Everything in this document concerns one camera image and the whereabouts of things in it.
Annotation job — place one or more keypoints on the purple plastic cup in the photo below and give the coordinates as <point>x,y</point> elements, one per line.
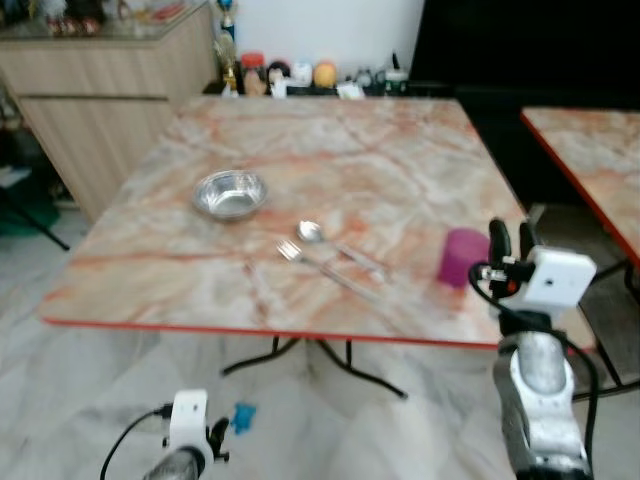
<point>460,258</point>

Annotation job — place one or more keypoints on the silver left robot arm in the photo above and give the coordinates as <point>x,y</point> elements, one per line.
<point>175,467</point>

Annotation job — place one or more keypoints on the small blue toy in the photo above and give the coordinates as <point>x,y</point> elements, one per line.
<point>245,418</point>

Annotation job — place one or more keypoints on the steel fork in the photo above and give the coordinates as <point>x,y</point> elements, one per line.
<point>325,270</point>

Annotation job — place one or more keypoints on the steel spoon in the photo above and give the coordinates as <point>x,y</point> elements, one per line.
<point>309,232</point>

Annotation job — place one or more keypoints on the dark green mug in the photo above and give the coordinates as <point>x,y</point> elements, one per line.
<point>396,80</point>

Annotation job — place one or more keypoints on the small steel bowl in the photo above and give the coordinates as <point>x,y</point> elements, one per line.
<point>230,193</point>

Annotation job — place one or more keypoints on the orange round figurine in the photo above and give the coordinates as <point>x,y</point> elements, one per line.
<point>325,74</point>

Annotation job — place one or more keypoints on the small white figurine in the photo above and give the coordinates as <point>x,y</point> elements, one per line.
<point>301,72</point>

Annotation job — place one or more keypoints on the black haired doll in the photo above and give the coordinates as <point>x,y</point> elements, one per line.
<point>279,74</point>

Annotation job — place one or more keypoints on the green plastic basin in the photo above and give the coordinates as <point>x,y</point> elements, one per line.
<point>12,222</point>

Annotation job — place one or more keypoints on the red lidded jar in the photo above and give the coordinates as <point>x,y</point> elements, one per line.
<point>253,75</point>

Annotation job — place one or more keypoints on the light wooden cabinet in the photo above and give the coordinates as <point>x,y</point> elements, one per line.
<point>100,130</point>

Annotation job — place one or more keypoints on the gold trophy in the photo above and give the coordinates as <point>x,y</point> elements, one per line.
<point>228,60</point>

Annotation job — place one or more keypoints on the flat red box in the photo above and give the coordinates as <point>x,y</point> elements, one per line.
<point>165,12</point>

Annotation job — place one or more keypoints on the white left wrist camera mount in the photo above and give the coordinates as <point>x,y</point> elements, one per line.
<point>188,418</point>

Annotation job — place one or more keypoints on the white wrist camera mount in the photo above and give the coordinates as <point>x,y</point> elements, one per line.
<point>188,418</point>
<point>560,280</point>

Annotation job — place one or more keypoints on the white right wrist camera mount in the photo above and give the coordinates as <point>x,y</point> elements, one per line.
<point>560,280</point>

